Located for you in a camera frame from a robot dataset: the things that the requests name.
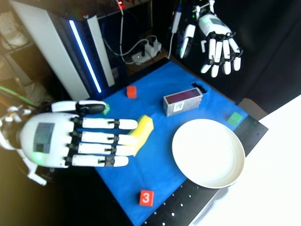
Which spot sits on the white power strip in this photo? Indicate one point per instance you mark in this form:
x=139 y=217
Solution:
x=148 y=50

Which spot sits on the red cube with number three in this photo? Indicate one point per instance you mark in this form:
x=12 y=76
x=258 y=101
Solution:
x=146 y=198

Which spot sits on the green cube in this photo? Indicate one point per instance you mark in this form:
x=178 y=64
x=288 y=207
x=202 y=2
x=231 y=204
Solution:
x=107 y=110
x=234 y=118

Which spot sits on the blue table mat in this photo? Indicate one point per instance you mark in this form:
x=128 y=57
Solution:
x=160 y=169

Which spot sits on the computer tower with blue light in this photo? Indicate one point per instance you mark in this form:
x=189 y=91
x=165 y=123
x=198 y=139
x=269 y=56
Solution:
x=58 y=47

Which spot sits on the small black clip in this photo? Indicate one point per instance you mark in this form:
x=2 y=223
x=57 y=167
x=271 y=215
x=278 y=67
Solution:
x=200 y=87

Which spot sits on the black perforated board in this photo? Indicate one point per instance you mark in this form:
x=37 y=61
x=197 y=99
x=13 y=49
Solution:
x=255 y=131

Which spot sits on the cluttered storage shelf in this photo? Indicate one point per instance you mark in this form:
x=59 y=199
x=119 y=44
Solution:
x=14 y=35

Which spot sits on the maroon and grey cardboard box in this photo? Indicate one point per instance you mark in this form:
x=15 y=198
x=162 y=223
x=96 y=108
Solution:
x=183 y=103

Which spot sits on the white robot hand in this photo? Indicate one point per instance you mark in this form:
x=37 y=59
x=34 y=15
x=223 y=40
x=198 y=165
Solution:
x=211 y=23
x=42 y=136

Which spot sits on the brown cardboard piece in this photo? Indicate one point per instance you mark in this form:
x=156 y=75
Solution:
x=251 y=106

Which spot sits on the plain red cube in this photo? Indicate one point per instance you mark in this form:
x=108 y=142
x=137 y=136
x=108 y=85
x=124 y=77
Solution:
x=131 y=91

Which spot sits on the yellow sponge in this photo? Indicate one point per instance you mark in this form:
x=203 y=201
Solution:
x=144 y=128

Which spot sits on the round white plate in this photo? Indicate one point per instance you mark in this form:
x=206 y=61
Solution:
x=208 y=153

